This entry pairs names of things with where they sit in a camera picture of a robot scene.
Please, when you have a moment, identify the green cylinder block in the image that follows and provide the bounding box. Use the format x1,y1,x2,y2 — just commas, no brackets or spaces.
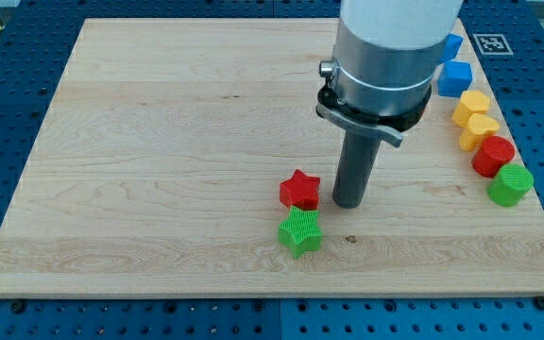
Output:
486,163,534,207

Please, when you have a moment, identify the green star block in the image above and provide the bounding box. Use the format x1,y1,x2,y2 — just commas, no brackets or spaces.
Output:
278,206,323,259

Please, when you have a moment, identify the blue cube block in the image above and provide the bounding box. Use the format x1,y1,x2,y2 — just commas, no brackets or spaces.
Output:
437,61,473,97

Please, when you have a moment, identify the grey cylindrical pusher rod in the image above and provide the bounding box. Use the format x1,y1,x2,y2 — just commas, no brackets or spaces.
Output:
332,132,381,209

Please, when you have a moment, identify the yellow hexagon block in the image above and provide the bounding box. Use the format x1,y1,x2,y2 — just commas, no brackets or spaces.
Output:
451,90,490,128

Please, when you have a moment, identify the light wooden board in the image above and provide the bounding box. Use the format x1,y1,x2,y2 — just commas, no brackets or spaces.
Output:
0,19,544,299

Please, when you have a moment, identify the yellow heart block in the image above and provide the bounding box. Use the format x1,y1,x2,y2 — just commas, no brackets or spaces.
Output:
458,113,501,152

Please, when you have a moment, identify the blue block behind arm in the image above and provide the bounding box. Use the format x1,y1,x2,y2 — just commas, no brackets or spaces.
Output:
439,33,463,64

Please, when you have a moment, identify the black clamp with silver lever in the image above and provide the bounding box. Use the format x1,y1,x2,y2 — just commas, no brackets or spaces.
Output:
315,84,432,147

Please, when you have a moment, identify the red star block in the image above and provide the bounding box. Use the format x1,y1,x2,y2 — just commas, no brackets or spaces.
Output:
280,169,321,211

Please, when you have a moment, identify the red cylinder block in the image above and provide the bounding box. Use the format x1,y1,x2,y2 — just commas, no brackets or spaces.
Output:
471,136,516,179

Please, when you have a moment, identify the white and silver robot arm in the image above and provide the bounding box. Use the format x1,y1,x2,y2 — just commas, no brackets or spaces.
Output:
315,0,462,208

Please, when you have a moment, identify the black and white fiducial tag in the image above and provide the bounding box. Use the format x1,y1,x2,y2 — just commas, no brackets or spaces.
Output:
473,33,513,56

